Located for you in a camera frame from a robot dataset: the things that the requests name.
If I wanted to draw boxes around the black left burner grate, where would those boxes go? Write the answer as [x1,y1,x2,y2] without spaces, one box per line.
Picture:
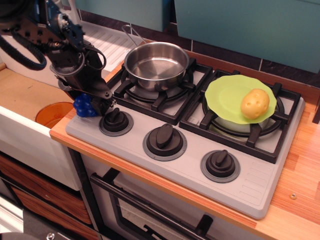
[107,58,213,125]

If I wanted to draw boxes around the light green plastic plate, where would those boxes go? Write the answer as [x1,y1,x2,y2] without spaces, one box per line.
[204,75,277,125]

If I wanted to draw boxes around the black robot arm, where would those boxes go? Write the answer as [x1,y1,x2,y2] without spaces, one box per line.
[0,0,115,116]

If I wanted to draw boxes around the orange plastic bowl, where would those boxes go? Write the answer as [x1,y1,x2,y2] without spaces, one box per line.
[35,102,73,129]

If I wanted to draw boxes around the black stove knob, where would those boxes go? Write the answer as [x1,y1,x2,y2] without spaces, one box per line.
[99,108,134,137]
[142,123,188,162]
[200,149,241,184]

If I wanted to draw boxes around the yellow toy potato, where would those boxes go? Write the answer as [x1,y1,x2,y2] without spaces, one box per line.
[240,88,270,120]

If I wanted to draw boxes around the blue toy blueberry cluster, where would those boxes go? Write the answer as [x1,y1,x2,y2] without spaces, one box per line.
[73,93,98,118]

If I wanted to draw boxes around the grey toy stove top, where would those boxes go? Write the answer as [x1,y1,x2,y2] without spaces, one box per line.
[65,62,306,221]

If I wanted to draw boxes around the black burner grate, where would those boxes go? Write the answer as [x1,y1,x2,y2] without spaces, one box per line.
[179,70,304,164]
[107,58,213,125]

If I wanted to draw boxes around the black left stove knob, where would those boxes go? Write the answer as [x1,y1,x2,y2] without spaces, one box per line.
[99,108,134,137]

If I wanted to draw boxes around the black right stove knob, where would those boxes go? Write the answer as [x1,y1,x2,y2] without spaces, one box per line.
[200,149,241,184]

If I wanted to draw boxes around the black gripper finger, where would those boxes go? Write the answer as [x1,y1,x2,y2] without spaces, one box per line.
[90,97,117,117]

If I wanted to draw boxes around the white toy sink unit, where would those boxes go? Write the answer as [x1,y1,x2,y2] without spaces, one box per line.
[0,50,82,191]

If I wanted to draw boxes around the black braided cable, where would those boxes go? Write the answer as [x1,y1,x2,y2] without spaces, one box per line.
[0,32,48,71]

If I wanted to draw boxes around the stainless steel pot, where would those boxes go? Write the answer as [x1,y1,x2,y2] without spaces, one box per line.
[121,24,190,92]

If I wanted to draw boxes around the black middle stove knob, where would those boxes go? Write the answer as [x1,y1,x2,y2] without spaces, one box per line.
[142,123,188,162]

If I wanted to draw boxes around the oven door with black handle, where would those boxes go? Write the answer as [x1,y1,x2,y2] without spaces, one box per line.
[90,168,213,240]

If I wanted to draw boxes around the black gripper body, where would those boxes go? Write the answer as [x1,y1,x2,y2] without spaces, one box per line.
[50,53,112,100]

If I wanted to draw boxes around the black right burner grate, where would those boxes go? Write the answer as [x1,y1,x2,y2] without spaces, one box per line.
[179,70,304,164]

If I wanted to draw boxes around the wooden drawer front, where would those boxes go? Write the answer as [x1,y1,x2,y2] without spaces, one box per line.
[0,152,99,240]

